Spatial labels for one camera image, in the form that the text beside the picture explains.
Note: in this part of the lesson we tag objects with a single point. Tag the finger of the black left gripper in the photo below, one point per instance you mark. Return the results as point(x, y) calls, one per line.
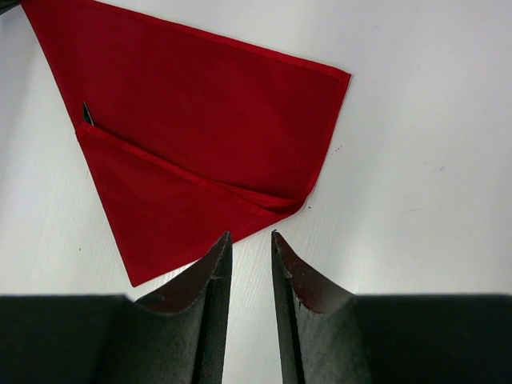
point(6, 5)

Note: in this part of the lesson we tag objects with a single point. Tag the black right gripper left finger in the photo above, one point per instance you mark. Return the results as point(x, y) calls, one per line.
point(176, 333)

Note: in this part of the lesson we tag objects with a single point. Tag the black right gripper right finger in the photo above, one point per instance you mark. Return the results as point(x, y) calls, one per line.
point(318, 334)

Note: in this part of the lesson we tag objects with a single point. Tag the red cloth napkin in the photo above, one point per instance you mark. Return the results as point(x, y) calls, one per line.
point(187, 134)

